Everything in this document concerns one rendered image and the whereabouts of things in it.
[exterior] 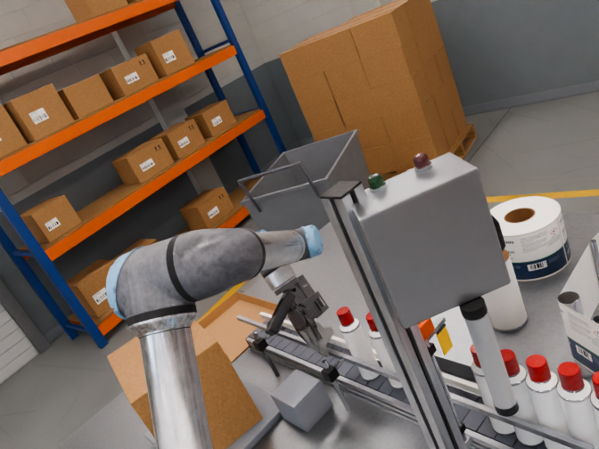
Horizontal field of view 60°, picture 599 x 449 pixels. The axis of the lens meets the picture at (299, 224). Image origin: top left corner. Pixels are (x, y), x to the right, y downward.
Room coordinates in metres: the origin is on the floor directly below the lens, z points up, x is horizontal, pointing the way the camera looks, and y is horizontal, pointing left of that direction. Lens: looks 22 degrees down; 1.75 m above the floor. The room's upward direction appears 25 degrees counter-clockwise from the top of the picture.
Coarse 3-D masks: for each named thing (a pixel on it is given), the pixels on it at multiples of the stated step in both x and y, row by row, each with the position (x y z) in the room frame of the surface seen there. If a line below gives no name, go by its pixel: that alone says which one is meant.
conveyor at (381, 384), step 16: (272, 336) 1.41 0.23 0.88; (288, 352) 1.29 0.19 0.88; (304, 352) 1.26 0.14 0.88; (352, 368) 1.10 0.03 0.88; (368, 384) 1.02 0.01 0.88; (384, 384) 1.00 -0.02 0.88; (400, 400) 0.93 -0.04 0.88; (480, 400) 0.83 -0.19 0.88; (464, 416) 0.81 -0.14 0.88; (480, 416) 0.79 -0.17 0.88; (480, 432) 0.76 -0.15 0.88; (528, 448) 0.68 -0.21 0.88; (544, 448) 0.67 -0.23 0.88
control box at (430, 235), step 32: (448, 160) 0.67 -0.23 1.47; (384, 192) 0.66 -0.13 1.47; (416, 192) 0.62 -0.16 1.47; (448, 192) 0.61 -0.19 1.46; (480, 192) 0.61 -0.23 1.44; (384, 224) 0.61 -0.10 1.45; (416, 224) 0.61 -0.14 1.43; (448, 224) 0.61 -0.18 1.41; (480, 224) 0.61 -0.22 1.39; (384, 256) 0.62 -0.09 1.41; (416, 256) 0.61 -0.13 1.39; (448, 256) 0.61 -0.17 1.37; (480, 256) 0.61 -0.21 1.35; (384, 288) 0.64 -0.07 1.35; (416, 288) 0.61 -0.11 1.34; (448, 288) 0.61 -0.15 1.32; (480, 288) 0.61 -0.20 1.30; (416, 320) 0.61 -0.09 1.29
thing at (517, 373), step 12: (504, 360) 0.69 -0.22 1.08; (516, 360) 0.69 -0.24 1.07; (516, 372) 0.68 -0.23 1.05; (516, 384) 0.68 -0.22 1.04; (516, 396) 0.68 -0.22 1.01; (528, 396) 0.68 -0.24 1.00; (528, 408) 0.68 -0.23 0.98; (528, 420) 0.68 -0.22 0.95; (516, 432) 0.70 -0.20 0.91; (528, 432) 0.68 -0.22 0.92; (528, 444) 0.68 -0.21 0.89; (540, 444) 0.68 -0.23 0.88
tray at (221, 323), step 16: (224, 304) 1.79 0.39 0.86; (240, 304) 1.79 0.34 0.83; (256, 304) 1.73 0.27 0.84; (272, 304) 1.63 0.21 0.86; (208, 320) 1.75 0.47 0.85; (224, 320) 1.73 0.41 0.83; (256, 320) 1.62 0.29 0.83; (224, 336) 1.62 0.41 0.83; (240, 336) 1.57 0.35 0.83; (240, 352) 1.47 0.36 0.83
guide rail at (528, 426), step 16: (240, 320) 1.46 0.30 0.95; (288, 336) 1.24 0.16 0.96; (336, 352) 1.08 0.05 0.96; (368, 368) 0.98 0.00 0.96; (464, 400) 0.77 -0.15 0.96; (496, 416) 0.70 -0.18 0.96; (512, 416) 0.69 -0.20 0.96; (544, 432) 0.63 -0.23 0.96; (576, 448) 0.59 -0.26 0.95; (592, 448) 0.57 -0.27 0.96
